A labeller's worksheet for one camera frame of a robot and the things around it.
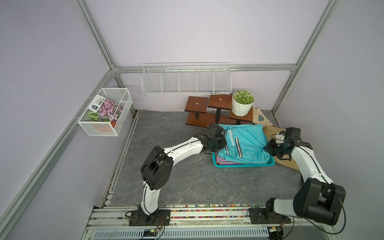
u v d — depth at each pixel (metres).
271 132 1.07
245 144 0.88
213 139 0.72
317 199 0.42
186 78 1.02
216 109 0.97
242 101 0.87
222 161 0.85
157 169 0.49
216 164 0.83
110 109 0.75
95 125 0.74
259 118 1.15
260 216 0.74
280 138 0.78
